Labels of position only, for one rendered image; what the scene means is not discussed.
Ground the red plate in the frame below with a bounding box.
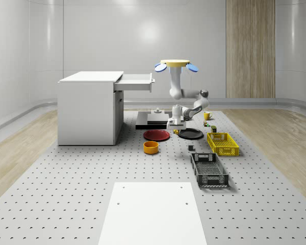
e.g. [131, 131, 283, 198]
[143, 129, 171, 141]

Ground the white drawer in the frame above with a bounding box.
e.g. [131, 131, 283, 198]
[114, 72, 156, 93]

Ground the yellow bowl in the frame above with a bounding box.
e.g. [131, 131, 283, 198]
[143, 141, 159, 155]

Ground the white cabinet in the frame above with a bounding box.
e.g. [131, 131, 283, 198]
[57, 71, 125, 146]

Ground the dark grey basket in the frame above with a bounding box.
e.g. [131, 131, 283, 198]
[190, 152, 230, 189]

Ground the black plate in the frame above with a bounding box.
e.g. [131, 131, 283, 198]
[177, 128, 204, 140]

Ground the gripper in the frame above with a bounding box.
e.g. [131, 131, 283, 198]
[166, 117, 187, 134]

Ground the yellow basket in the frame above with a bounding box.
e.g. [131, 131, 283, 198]
[207, 132, 240, 157]

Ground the white board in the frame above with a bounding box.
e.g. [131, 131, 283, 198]
[97, 182, 208, 245]

